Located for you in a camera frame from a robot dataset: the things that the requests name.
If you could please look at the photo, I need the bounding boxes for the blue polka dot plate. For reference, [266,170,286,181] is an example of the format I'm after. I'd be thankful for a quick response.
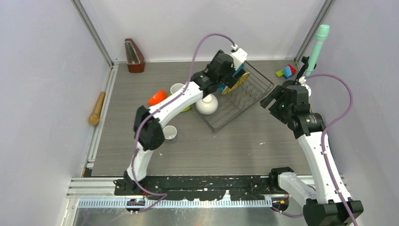
[217,69,247,93]

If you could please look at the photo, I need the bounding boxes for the wire dish rack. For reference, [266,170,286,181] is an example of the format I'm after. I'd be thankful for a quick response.
[191,62,274,133]

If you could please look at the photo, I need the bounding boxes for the white ceramic bowl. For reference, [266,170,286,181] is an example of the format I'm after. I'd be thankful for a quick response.
[195,94,218,115]

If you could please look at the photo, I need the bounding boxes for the pink mug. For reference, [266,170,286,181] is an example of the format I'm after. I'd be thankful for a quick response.
[170,83,185,95]

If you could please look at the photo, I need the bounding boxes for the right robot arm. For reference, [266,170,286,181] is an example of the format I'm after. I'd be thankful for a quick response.
[260,85,364,226]

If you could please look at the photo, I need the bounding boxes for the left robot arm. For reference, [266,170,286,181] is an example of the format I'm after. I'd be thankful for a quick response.
[122,48,247,195]

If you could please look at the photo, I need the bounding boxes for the colourful toy blocks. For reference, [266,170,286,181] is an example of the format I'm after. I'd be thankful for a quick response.
[275,64,297,79]

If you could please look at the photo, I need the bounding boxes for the lime green saucer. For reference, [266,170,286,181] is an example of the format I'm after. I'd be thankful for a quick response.
[168,93,191,112]

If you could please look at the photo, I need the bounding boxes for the orange bowl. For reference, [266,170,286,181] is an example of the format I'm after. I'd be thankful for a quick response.
[148,90,167,106]

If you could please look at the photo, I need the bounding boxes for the mint green microphone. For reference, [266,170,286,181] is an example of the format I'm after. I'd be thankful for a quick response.
[305,24,330,77]

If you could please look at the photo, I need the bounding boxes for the small grey cup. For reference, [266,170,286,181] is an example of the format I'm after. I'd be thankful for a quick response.
[162,125,177,142]

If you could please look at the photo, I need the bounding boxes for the brown metronome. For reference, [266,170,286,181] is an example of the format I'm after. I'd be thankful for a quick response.
[124,38,145,73]

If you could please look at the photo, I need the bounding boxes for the wooden rolling pin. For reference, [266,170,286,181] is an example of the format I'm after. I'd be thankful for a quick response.
[88,91,106,126]

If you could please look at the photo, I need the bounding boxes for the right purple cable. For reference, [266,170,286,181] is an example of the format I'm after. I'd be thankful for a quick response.
[271,73,359,226]

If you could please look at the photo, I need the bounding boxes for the purple cable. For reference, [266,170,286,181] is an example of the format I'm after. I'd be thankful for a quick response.
[124,33,239,213]
[271,73,359,226]

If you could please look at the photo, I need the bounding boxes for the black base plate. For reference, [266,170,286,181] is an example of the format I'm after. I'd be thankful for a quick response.
[113,175,287,201]

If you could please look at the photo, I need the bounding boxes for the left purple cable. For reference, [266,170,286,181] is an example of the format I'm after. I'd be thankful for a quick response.
[124,33,239,213]

